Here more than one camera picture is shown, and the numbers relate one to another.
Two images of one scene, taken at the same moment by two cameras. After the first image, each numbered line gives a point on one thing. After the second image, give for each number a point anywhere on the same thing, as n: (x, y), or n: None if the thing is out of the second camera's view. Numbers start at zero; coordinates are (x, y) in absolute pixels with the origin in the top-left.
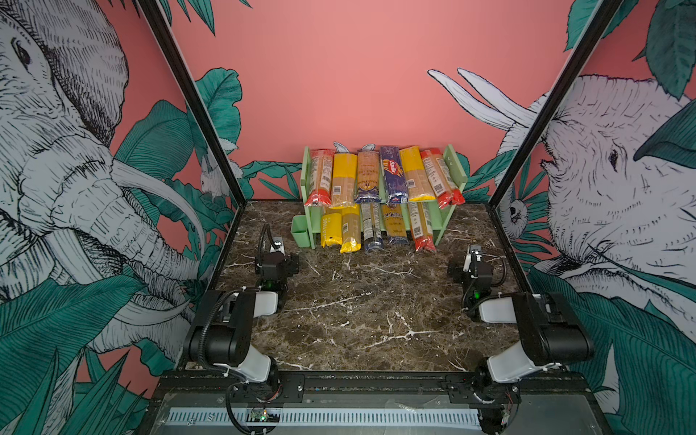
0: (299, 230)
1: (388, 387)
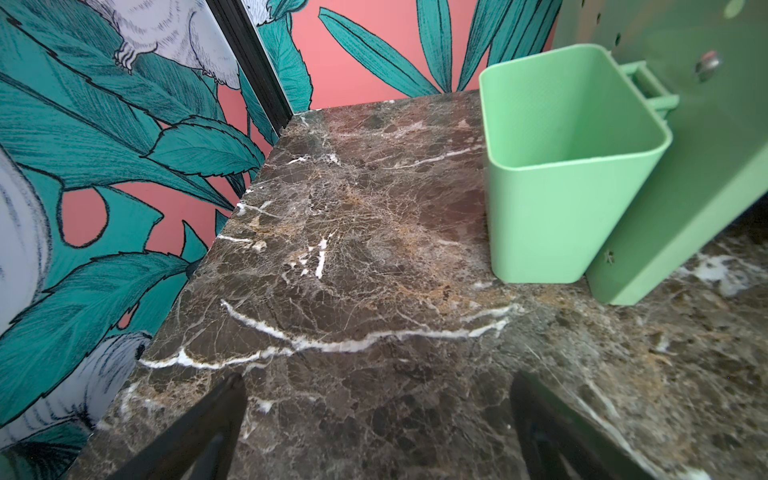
0: (568, 137)
1: None
